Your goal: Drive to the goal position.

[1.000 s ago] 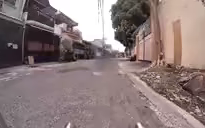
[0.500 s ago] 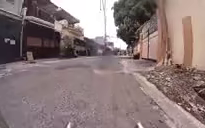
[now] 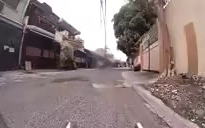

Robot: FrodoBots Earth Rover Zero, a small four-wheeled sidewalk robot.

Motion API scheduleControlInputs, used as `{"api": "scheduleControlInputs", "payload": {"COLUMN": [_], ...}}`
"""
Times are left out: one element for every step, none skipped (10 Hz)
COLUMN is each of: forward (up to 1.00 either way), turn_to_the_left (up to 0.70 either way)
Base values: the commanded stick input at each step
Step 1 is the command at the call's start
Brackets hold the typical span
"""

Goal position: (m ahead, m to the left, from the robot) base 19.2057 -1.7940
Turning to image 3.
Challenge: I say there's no rubble strewn bare ground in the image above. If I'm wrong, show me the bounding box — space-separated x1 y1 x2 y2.
149 72 205 128

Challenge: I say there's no red car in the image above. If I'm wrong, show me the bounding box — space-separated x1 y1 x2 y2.
133 55 142 72

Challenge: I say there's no thin utility pole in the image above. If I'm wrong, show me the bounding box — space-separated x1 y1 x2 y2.
103 0 108 56

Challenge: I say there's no small white board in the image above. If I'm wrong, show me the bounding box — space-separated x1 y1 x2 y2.
24 60 33 72

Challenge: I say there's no dark red building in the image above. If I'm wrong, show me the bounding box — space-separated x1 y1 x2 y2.
19 0 62 70

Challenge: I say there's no row of buildings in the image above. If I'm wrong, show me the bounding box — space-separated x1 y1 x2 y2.
73 47 116 69

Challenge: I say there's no large dark green tree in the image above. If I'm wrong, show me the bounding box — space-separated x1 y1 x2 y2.
112 0 160 58

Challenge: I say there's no cream building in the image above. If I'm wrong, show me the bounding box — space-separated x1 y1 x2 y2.
54 18 86 70

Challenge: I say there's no dark building with pale canopy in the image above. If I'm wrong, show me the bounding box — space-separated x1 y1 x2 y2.
0 0 33 73

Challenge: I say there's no tall beige wall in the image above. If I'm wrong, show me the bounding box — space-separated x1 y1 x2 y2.
156 0 205 80

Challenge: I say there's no grey speckled asphalt road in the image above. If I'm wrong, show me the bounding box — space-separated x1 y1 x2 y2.
0 66 171 128

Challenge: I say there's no pink boundary wall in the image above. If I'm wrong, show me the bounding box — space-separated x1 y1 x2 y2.
138 24 161 73

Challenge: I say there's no pale concrete kerb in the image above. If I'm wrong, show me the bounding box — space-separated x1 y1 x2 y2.
132 83 201 128

